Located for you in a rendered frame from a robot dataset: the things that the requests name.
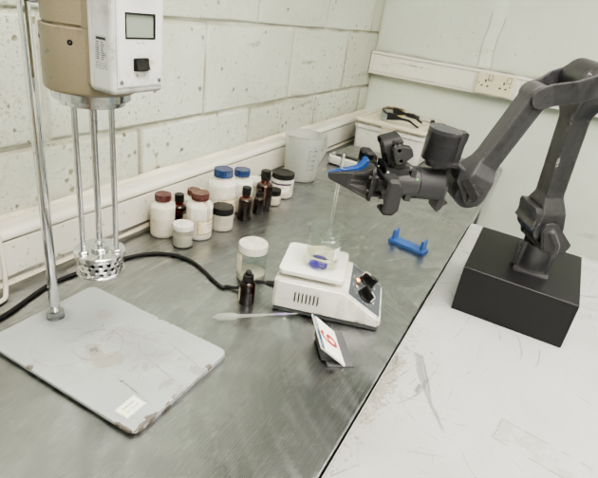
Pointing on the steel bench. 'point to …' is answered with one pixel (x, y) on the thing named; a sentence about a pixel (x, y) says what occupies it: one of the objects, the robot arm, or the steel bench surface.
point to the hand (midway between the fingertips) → (347, 175)
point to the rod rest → (408, 244)
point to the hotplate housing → (322, 300)
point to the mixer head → (100, 50)
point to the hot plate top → (292, 262)
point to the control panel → (361, 288)
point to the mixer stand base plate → (110, 357)
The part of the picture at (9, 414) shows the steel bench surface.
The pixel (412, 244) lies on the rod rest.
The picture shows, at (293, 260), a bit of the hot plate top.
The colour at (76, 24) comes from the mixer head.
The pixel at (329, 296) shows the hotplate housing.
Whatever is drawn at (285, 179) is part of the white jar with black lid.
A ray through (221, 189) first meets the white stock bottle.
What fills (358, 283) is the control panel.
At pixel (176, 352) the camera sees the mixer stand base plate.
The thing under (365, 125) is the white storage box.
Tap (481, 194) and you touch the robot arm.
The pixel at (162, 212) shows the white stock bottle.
